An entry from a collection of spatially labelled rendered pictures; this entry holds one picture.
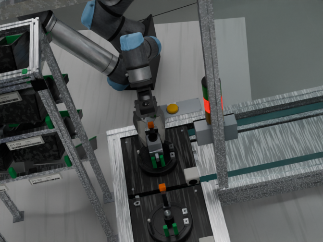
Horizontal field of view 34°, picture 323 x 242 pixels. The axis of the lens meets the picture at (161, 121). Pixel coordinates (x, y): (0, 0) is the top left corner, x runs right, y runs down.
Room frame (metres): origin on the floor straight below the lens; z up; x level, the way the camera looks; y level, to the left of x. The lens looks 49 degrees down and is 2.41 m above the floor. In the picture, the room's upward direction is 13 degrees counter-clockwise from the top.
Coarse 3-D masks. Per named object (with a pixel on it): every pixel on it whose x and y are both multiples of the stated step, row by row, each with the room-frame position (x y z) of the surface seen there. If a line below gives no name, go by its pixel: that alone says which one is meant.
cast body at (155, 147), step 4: (148, 136) 1.07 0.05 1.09; (152, 136) 1.07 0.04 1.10; (156, 136) 1.07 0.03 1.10; (148, 140) 1.07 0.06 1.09; (152, 140) 1.06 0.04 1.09; (156, 140) 1.06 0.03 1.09; (160, 140) 1.06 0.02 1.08; (148, 144) 1.05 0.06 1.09; (152, 144) 1.05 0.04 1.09; (156, 144) 1.04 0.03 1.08; (160, 144) 1.04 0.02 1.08; (152, 148) 1.04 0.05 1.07; (156, 148) 1.04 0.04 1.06; (160, 148) 1.04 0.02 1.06; (152, 152) 1.04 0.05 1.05; (156, 152) 1.04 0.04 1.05; (160, 152) 1.04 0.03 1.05; (152, 156) 1.04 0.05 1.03; (156, 156) 1.03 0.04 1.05; (156, 160) 1.02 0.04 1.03
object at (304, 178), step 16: (192, 144) 1.14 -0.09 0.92; (208, 144) 1.12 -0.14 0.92; (208, 160) 1.06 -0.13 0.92; (208, 176) 0.97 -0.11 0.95; (272, 176) 0.91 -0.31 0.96; (288, 176) 0.90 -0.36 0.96; (304, 176) 0.90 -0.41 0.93; (320, 176) 0.89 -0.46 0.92; (160, 192) 0.95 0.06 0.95; (224, 192) 0.90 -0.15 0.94; (240, 192) 0.90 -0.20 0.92; (256, 192) 0.90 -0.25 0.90; (272, 192) 0.90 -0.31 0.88; (288, 192) 0.90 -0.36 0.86
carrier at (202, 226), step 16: (176, 192) 0.92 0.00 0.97; (192, 192) 0.91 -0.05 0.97; (144, 208) 0.89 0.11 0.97; (160, 208) 0.87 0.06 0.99; (176, 208) 0.85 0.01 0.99; (192, 208) 0.85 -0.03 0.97; (144, 224) 0.83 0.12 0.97; (160, 224) 0.81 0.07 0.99; (176, 224) 0.80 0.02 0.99; (192, 224) 0.79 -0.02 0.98; (208, 224) 0.79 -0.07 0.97; (144, 240) 0.78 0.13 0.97; (160, 240) 0.76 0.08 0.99; (176, 240) 0.75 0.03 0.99; (192, 240) 0.75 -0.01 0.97; (208, 240) 0.72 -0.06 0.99
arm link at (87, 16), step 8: (96, 0) 1.66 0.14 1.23; (88, 8) 1.63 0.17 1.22; (96, 8) 1.63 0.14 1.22; (104, 8) 1.62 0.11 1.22; (88, 16) 1.61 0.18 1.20; (96, 16) 1.61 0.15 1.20; (104, 16) 1.61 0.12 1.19; (112, 16) 1.61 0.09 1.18; (120, 16) 1.63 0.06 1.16; (88, 24) 1.61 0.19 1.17; (96, 24) 1.60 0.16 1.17; (104, 24) 1.60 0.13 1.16; (112, 24) 1.60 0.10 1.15; (96, 32) 1.61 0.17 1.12; (104, 32) 1.60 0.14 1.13; (112, 32) 1.59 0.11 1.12
